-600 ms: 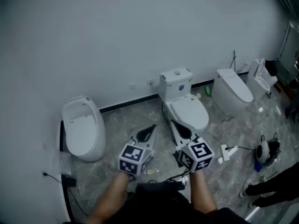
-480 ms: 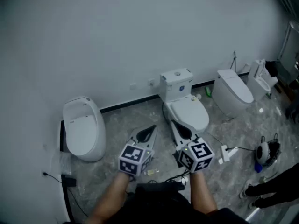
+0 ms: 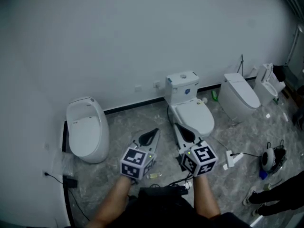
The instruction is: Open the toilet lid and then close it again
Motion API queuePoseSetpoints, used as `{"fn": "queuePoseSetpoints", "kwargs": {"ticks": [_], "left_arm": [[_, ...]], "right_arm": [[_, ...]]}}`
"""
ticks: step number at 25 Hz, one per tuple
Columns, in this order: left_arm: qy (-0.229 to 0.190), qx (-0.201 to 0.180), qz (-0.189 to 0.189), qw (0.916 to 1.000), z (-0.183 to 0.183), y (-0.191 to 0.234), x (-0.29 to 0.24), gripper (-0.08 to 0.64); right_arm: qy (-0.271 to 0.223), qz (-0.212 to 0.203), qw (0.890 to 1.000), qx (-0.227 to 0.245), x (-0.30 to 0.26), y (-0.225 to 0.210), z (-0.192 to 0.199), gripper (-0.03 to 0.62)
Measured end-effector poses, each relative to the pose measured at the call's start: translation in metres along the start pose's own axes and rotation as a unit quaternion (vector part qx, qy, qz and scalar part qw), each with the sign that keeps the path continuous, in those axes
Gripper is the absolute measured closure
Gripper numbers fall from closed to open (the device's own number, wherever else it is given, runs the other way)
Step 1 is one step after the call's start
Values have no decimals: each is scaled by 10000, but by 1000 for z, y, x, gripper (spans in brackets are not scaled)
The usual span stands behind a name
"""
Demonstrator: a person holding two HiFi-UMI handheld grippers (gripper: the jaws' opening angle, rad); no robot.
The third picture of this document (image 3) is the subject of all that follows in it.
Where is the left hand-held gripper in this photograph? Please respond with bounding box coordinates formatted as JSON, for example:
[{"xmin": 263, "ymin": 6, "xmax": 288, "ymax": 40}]
[{"xmin": 120, "ymin": 128, "xmax": 162, "ymax": 181}]

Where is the white toilet with tank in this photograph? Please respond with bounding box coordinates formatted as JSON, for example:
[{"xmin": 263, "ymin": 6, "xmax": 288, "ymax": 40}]
[{"xmin": 164, "ymin": 70, "xmax": 215, "ymax": 138}]

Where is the egg-shaped toilet lid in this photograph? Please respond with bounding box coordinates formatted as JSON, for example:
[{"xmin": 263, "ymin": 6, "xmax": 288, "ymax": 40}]
[{"xmin": 70, "ymin": 116, "xmax": 101, "ymax": 157}]

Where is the person's black clothing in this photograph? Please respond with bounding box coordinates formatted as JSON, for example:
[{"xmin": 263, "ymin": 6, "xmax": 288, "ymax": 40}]
[{"xmin": 127, "ymin": 188, "xmax": 251, "ymax": 228}]

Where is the small white toilet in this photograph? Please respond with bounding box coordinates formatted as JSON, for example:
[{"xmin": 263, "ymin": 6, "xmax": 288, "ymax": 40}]
[{"xmin": 253, "ymin": 63, "xmax": 286, "ymax": 107}]

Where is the white power strip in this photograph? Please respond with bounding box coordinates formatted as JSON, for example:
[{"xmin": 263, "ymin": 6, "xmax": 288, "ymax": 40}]
[{"xmin": 225, "ymin": 150, "xmax": 243, "ymax": 169}]

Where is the thin metal stand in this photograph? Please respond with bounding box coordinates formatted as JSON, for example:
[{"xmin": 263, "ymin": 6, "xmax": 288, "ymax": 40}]
[{"xmin": 238, "ymin": 54, "xmax": 246, "ymax": 77}]

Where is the clear plastic bag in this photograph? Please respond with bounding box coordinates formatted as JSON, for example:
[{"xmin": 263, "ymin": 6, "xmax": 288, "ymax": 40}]
[{"xmin": 52, "ymin": 150, "xmax": 74, "ymax": 176}]

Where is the black cloth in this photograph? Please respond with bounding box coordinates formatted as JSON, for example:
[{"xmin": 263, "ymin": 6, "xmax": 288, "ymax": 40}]
[{"xmin": 273, "ymin": 65, "xmax": 286, "ymax": 83}]

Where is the white tankless smart toilet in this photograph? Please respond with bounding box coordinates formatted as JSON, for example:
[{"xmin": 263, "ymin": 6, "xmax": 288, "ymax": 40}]
[{"xmin": 218, "ymin": 73, "xmax": 261, "ymax": 124}]

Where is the smart toilet lid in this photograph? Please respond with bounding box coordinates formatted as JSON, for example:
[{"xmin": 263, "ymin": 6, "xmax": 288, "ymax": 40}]
[{"xmin": 224, "ymin": 73, "xmax": 261, "ymax": 109}]

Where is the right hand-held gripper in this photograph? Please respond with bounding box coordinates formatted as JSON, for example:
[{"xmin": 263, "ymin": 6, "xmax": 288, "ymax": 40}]
[{"xmin": 174, "ymin": 123, "xmax": 219, "ymax": 177}]

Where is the narrow toilet lid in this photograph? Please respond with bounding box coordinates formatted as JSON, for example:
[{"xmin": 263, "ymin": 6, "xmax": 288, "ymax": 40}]
[{"xmin": 260, "ymin": 63, "xmax": 274, "ymax": 83}]

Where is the black power cable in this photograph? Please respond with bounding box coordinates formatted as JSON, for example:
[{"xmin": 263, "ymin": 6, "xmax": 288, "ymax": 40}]
[{"xmin": 47, "ymin": 173, "xmax": 91, "ymax": 222}]

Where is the white egg-shaped toilet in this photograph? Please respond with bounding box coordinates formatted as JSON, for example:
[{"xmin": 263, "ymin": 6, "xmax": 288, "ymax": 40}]
[{"xmin": 66, "ymin": 96, "xmax": 110, "ymax": 164}]

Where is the black power adapter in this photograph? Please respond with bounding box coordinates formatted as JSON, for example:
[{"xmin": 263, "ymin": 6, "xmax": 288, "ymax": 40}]
[{"xmin": 62, "ymin": 176, "xmax": 79, "ymax": 189}]

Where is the oval toilet lid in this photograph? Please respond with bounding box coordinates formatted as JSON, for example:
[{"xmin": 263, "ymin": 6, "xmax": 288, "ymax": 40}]
[{"xmin": 177, "ymin": 102, "xmax": 215, "ymax": 133}]

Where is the person's left forearm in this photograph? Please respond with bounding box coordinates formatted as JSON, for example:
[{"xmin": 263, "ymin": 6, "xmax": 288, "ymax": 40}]
[{"xmin": 89, "ymin": 174, "xmax": 134, "ymax": 228}]

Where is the person's right forearm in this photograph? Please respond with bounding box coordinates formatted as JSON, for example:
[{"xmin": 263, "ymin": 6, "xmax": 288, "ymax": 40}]
[{"xmin": 191, "ymin": 174, "xmax": 222, "ymax": 218}]

